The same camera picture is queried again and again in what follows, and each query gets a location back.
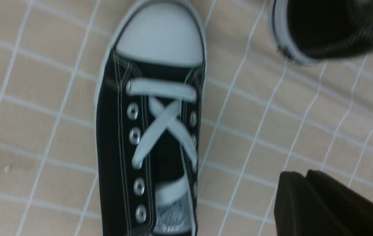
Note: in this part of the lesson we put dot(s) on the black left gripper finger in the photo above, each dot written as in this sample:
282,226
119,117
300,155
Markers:
319,205

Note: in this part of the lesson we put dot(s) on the black lace-up sneaker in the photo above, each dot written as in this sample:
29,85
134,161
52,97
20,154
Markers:
148,106
310,31

